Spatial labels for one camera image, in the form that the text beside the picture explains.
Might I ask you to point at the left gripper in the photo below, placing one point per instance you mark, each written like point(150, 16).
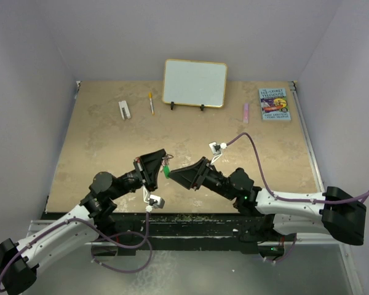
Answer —
point(146, 167)

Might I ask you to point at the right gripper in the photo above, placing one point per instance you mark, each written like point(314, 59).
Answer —
point(194, 176)

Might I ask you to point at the key with green tag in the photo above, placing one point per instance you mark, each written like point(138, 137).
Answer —
point(166, 171)

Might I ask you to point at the keyring with tagged keys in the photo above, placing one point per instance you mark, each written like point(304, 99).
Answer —
point(166, 159)

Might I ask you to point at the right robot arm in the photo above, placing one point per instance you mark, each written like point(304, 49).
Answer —
point(333, 212)

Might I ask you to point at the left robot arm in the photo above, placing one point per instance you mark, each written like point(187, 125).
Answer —
point(20, 261)

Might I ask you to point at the white eraser block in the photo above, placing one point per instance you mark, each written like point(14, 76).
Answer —
point(124, 109)

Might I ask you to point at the yellow white marker pen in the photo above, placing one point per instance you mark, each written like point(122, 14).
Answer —
point(150, 95)

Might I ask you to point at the pink highlighter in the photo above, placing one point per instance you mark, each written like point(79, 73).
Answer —
point(246, 113)

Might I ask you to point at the small whiteboard on stand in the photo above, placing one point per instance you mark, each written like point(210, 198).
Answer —
point(194, 83)

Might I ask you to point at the blue paperback book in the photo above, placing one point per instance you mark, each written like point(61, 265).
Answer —
point(274, 104)

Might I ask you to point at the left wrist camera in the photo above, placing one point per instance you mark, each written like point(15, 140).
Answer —
point(152, 201)

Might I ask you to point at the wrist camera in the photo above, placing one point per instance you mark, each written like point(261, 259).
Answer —
point(217, 150)
point(152, 201)

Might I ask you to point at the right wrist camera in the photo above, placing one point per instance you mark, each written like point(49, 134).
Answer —
point(217, 150)

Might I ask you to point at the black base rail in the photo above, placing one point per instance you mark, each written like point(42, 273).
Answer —
point(198, 232)

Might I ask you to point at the aluminium frame rail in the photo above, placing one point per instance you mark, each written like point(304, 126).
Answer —
point(310, 153)

